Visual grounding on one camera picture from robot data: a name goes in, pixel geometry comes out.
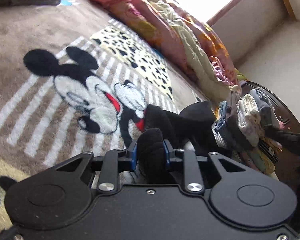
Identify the black garment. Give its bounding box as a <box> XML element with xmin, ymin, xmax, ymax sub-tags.
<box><xmin>137</xmin><ymin>101</ymin><xmax>231</xmax><ymax>184</ymax></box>

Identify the right stack of folded clothes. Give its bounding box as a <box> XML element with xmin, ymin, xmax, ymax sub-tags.
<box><xmin>211</xmin><ymin>87</ymin><xmax>285</xmax><ymax>180</ymax></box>

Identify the Mickey Mouse plush blanket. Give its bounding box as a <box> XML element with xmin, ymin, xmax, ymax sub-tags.
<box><xmin>0</xmin><ymin>0</ymin><xmax>204</xmax><ymax>232</ymax></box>

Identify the dark wooden headboard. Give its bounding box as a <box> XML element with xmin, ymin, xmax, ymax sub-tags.
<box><xmin>242</xmin><ymin>81</ymin><xmax>300</xmax><ymax>191</ymax></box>

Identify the floral pink yellow quilt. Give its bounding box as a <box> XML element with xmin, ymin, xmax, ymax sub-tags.
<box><xmin>92</xmin><ymin>0</ymin><xmax>242</xmax><ymax>103</ymax></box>

